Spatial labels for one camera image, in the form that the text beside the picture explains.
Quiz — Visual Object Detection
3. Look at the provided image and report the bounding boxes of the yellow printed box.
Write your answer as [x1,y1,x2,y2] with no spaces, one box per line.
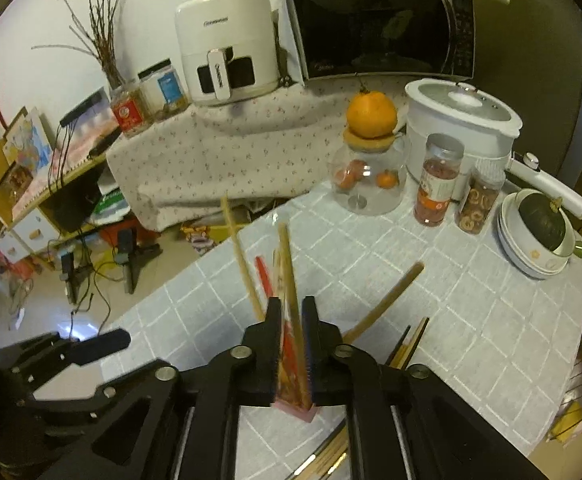
[179,224,230,256]

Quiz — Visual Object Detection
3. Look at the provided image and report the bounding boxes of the red plastic spoon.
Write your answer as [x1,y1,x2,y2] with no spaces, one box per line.
[254,256,298,380]

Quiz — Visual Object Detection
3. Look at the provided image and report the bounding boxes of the grey checked tablecloth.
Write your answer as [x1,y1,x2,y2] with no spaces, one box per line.
[98,179,582,480]

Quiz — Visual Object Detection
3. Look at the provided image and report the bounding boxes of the pink perforated utensil basket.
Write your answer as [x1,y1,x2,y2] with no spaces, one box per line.
[273,400,318,424]

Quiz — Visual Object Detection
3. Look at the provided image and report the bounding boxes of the blue label jar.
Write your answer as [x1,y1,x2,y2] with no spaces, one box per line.
[137,58,189,122]

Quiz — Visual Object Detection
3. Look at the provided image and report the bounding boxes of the red goji berry jar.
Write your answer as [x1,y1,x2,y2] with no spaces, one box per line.
[413,133,465,228]

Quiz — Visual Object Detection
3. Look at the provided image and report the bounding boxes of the white air fryer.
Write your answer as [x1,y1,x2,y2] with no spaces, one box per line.
[175,0,279,106]

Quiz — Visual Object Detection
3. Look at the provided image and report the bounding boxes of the round glass jar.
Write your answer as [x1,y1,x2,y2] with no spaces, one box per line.
[329,128,410,216]

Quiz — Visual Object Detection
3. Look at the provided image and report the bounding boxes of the light bamboo chopstick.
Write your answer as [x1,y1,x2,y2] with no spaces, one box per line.
[278,222,312,410]

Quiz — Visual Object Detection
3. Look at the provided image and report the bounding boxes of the black microwave oven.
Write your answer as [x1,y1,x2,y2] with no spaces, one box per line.
[280,0,476,82]

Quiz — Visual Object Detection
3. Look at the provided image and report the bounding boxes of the dark green squash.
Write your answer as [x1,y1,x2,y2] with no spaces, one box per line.
[519,193,566,252]

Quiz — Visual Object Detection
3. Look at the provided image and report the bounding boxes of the red label jar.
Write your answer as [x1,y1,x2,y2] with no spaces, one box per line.
[111,81,149,138]

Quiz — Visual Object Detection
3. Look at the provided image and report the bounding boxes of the floral cloth on cabinet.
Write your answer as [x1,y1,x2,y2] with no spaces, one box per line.
[106,76,410,231]

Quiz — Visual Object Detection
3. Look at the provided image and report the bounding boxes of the orange tangerine on jar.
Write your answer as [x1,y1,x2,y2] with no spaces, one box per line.
[346,91,397,139]

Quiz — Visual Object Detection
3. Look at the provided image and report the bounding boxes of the black chopstick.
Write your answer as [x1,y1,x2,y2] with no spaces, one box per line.
[399,318,430,370]
[384,325,411,366]

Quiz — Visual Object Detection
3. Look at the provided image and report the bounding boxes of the dried branches in vase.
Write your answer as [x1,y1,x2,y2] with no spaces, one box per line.
[30,0,125,90]

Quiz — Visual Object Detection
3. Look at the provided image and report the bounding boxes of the lone bamboo chopstick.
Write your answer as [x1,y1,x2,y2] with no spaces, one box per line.
[342,261,425,344]

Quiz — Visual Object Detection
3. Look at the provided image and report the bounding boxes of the grey refrigerator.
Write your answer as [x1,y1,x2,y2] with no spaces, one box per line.
[474,0,582,184]

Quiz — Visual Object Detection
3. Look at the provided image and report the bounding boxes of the dried slices jar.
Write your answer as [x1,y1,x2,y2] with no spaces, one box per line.
[456,159,506,235]

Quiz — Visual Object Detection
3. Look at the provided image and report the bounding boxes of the printed bamboo chopstick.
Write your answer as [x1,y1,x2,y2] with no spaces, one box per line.
[221,196,265,321]

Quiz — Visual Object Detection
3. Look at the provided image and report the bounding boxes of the white rice cooker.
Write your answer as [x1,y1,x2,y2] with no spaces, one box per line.
[405,78,522,180]

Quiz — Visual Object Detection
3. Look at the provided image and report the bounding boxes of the stacked white bowls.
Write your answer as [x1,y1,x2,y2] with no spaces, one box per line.
[496,188,582,280]

